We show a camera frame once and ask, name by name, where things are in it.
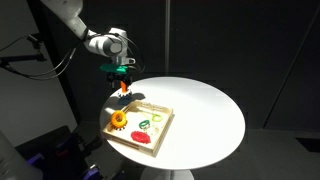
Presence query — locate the orange ring toy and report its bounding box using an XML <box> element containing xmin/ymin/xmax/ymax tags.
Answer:
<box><xmin>110</xmin><ymin>110</ymin><xmax>127</xmax><ymax>128</ymax></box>

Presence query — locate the black white striped ring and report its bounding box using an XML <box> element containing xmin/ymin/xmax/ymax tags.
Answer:
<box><xmin>113</xmin><ymin>123</ymin><xmax>128</xmax><ymax>132</ymax></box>

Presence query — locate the lime green ring toy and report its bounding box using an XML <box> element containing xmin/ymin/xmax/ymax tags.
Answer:
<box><xmin>152</xmin><ymin>114</ymin><xmax>163</xmax><ymax>122</ymax></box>

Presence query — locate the wooden tray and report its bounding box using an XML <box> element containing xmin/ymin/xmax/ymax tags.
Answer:
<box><xmin>102</xmin><ymin>100</ymin><xmax>173</xmax><ymax>157</ymax></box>

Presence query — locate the white table pedestal base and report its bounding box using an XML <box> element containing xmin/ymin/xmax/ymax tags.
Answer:
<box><xmin>140</xmin><ymin>167</ymin><xmax>195</xmax><ymax>180</ymax></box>

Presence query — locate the dark green ring toy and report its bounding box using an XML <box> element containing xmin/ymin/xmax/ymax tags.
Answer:
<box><xmin>139</xmin><ymin>120</ymin><xmax>150</xmax><ymax>129</ymax></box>

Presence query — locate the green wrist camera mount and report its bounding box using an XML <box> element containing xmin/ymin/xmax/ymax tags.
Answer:
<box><xmin>100</xmin><ymin>64</ymin><xmax>128</xmax><ymax>74</ymax></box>

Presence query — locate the clear ring toy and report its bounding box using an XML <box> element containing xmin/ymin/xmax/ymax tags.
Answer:
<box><xmin>147</xmin><ymin>125</ymin><xmax>160</xmax><ymax>136</ymax></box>

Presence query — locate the red ring toy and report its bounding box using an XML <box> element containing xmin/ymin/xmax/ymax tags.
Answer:
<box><xmin>131</xmin><ymin>131</ymin><xmax>151</xmax><ymax>144</ymax></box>

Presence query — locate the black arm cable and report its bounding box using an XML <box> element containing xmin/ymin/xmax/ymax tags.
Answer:
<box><xmin>0</xmin><ymin>31</ymin><xmax>146</xmax><ymax>81</ymax></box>

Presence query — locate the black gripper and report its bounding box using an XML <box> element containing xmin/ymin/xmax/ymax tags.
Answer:
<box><xmin>107</xmin><ymin>72</ymin><xmax>132</xmax><ymax>87</ymax></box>

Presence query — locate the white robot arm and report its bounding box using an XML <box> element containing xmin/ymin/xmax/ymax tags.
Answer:
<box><xmin>40</xmin><ymin>0</ymin><xmax>135</xmax><ymax>92</ymax></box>

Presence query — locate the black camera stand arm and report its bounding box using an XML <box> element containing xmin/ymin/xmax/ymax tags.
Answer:
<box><xmin>0</xmin><ymin>33</ymin><xmax>45</xmax><ymax>76</ymax></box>

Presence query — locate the orange peg striped base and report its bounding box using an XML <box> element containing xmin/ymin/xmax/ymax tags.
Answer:
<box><xmin>118</xmin><ymin>81</ymin><xmax>132</xmax><ymax>98</ymax></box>

